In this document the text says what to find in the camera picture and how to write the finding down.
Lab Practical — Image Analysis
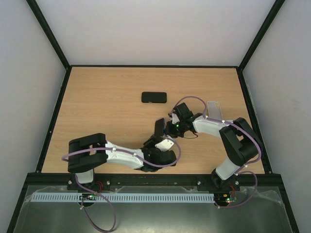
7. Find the smartphone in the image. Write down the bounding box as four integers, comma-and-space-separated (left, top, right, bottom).
154, 118, 165, 141

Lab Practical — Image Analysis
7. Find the white phone case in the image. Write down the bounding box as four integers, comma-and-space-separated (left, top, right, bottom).
207, 100, 223, 120

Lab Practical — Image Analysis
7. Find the black phone case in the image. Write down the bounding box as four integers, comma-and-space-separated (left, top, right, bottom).
141, 92, 167, 103

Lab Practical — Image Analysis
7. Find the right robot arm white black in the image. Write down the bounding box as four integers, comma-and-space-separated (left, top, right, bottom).
165, 102, 262, 190

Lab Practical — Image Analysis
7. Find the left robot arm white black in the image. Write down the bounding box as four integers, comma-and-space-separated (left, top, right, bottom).
62, 133, 181, 184

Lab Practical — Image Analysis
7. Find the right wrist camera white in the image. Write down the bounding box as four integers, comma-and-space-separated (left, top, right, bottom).
168, 113, 180, 124

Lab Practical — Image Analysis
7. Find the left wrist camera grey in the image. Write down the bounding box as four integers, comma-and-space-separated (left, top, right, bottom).
155, 138, 174, 151

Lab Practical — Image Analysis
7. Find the black mounting rail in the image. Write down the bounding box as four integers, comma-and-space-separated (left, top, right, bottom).
67, 173, 241, 192

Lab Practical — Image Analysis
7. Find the light blue slotted cable duct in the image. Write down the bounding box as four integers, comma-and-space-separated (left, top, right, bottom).
31, 193, 214, 203

